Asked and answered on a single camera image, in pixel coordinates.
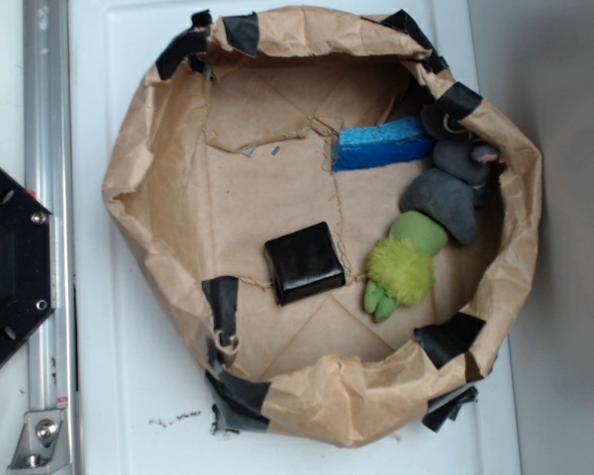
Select grey plush toy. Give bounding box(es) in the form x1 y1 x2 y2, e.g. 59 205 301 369
400 105 500 244

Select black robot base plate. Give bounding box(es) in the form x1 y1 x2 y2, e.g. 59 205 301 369
0 167 55 369

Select blue sponge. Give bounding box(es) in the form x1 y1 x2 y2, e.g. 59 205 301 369
332 117 437 172

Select aluminium frame rail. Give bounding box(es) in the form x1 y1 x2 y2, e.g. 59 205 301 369
23 1 82 474

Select green plush toy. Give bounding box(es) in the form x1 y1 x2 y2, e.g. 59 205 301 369
363 211 448 323

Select black box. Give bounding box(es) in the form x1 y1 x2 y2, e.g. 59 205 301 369
264 222 346 306

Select brown paper bag bin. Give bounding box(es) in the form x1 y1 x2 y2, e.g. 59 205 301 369
103 6 543 447

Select metal corner bracket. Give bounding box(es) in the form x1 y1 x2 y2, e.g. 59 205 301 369
6 409 70 474

